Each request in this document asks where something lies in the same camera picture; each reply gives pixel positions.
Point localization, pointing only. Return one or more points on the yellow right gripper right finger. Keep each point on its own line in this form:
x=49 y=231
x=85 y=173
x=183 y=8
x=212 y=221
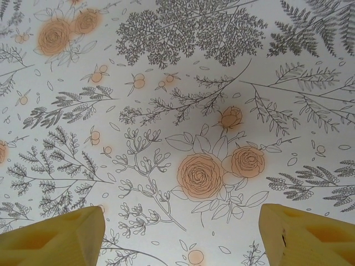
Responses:
x=310 y=238

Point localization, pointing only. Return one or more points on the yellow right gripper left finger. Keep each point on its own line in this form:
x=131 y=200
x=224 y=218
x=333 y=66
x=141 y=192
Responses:
x=55 y=238

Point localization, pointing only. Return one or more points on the floral printed table cover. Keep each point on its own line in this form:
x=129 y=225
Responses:
x=177 y=97

